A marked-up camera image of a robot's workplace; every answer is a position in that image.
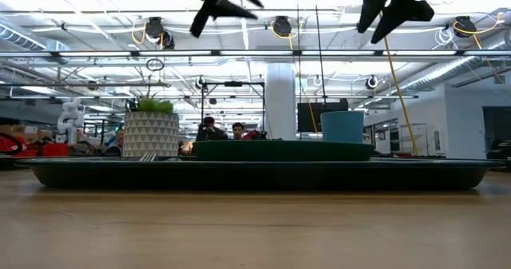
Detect light blue cup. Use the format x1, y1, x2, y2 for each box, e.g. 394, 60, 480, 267
320, 110, 365, 144

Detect green plate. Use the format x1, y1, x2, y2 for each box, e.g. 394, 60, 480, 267
192, 140, 375, 162

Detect dark green tray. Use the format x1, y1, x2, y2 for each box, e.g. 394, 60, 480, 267
14, 156, 506, 191

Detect long light bar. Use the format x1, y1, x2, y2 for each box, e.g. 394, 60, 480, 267
0, 49, 511, 59

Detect white pillar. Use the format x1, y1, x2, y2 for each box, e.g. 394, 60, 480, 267
265, 63, 297, 141

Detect person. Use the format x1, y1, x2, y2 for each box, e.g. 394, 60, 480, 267
231, 121, 247, 141
195, 116, 229, 142
104, 128, 125, 156

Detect black monitor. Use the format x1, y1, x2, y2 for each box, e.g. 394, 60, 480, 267
297, 99, 350, 133

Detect succulent in patterned white pot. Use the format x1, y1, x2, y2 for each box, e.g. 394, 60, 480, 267
122, 95, 180, 159

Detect dark glass door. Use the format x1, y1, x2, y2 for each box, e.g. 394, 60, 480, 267
481, 105, 511, 160

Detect red bin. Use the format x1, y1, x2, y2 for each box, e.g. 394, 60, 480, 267
39, 142, 69, 157

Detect cardboard boxes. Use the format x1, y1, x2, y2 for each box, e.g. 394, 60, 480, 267
0, 124, 53, 142

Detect red bag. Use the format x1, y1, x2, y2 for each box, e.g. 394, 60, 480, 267
0, 132, 27, 158

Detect black ceiling cable reel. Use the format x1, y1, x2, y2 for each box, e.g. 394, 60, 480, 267
454, 15, 478, 38
272, 15, 293, 38
144, 16, 176, 50

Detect yellow hanging cable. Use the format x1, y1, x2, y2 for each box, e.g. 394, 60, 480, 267
382, 35, 419, 156

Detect black hanging cable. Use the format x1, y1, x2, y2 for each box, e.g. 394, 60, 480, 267
312, 0, 327, 103
295, 0, 303, 102

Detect black gantry frame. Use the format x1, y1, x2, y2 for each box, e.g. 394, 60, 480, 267
200, 81, 267, 141

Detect silver ventilation duct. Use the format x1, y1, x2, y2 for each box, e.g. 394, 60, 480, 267
398, 35, 511, 93
0, 21, 69, 53

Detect black cable ring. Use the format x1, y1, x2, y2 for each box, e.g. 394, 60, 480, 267
145, 57, 165, 73

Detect black aluminium table frame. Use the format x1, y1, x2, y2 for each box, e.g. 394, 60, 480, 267
0, 155, 511, 172

